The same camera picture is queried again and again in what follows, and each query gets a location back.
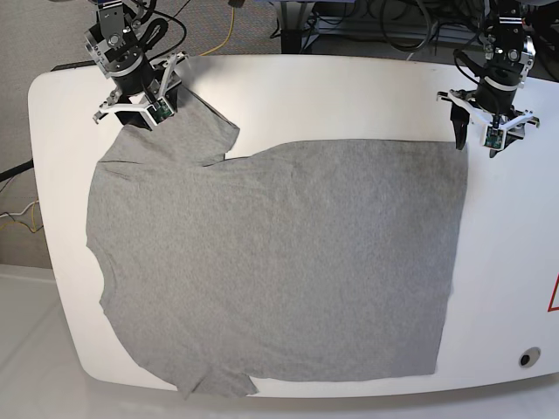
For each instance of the red triangle sticker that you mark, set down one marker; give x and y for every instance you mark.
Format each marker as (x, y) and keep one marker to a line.
(553, 303)

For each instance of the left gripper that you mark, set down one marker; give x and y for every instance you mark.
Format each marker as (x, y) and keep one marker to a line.
(489, 103)

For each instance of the black bar behind table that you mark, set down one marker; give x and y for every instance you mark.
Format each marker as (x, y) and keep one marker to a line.
(73, 65)

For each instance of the black table mount hole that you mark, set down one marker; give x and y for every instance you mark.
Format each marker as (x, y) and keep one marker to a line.
(530, 357)

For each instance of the black table leg post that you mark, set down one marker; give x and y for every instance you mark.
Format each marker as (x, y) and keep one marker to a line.
(291, 41)

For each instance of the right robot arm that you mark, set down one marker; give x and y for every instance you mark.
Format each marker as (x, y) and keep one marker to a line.
(124, 33)

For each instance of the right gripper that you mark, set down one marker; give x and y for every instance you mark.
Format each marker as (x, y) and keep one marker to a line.
(139, 87)

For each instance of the aluminium frame rail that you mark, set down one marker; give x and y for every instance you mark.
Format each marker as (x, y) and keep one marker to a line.
(364, 38)

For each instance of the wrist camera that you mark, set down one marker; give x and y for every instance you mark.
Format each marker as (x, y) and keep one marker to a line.
(494, 138)
(159, 111)

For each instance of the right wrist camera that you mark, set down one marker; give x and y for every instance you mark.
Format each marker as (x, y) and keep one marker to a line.
(159, 111)

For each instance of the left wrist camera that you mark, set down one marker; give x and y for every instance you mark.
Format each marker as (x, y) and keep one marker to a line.
(494, 138)

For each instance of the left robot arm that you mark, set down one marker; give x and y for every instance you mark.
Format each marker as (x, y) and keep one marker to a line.
(510, 55)

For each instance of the grey T-shirt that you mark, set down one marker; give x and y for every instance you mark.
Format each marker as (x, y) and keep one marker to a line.
(309, 261)

